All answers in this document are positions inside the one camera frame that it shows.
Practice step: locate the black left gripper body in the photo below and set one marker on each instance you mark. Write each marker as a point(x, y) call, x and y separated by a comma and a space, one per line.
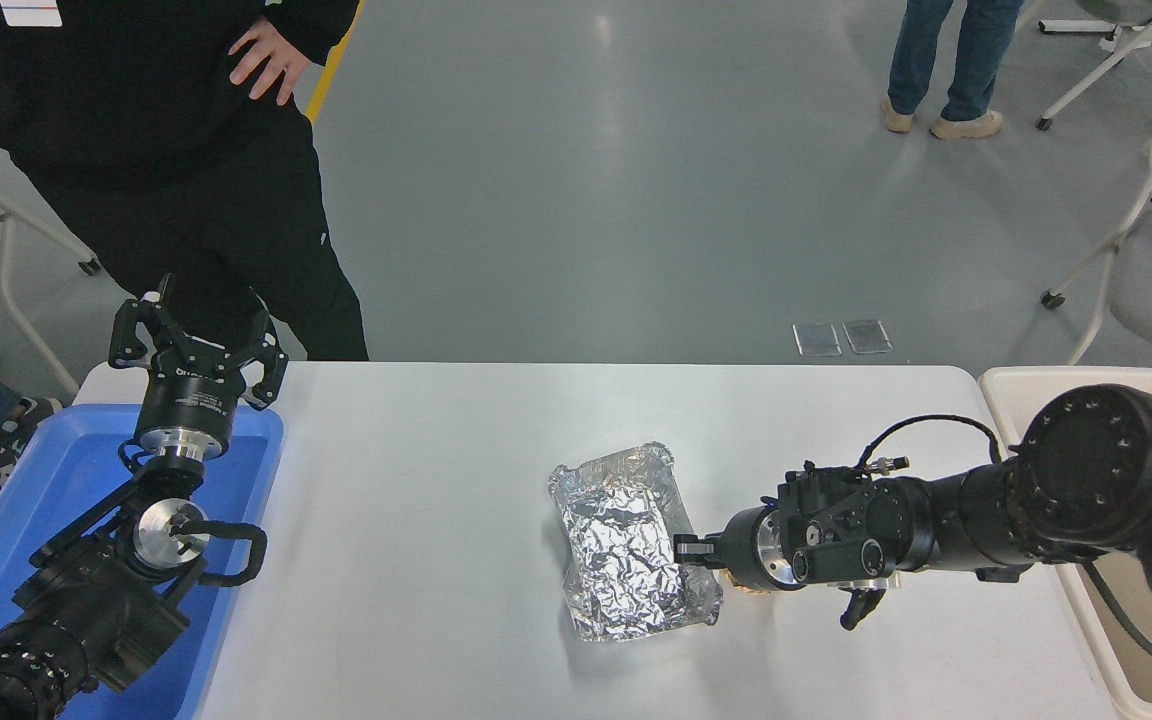
point(191, 395)

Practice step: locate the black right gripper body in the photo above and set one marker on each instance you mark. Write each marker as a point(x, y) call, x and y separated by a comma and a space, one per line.
point(741, 550)

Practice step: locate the silver foil tray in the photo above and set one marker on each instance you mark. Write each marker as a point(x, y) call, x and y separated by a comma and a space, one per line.
point(626, 550)

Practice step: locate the person's forearm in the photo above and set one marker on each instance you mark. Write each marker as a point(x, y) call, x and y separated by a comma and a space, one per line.
point(321, 22)

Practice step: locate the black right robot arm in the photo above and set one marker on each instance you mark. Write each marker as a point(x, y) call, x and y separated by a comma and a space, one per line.
point(1096, 470)

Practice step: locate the clear floor cover plate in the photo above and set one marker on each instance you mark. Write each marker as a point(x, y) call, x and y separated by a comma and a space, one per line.
point(867, 336)
point(817, 339)

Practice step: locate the person's hand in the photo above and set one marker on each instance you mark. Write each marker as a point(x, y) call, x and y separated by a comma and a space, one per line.
point(272, 62)

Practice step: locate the crumpled tan paper ball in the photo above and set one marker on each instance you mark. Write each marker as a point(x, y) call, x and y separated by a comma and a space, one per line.
point(741, 590)

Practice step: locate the blue plastic tray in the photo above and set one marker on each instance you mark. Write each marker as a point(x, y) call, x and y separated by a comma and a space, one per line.
point(66, 470)

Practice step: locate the large pale bin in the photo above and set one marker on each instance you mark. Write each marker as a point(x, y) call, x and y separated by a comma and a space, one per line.
point(1001, 380)

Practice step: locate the white name label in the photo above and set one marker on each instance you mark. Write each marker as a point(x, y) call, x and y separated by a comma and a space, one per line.
point(29, 12)

